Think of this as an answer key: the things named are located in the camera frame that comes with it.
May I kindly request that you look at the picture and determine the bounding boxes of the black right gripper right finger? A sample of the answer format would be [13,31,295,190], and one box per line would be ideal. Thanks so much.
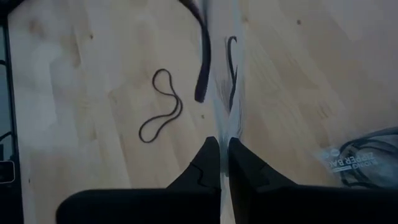
[228,137,398,224]

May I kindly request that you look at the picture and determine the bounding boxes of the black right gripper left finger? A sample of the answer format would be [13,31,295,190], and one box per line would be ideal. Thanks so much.
[55,136,221,224]

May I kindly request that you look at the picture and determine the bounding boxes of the black rubber bands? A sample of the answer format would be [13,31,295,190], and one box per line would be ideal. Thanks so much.
[338,129,398,189]

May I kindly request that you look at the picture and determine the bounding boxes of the brown rubber bands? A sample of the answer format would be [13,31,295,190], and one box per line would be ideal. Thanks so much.
[138,0,240,144]

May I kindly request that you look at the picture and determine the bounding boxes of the black aluminium table frame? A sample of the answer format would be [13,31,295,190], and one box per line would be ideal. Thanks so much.
[0,0,24,224]

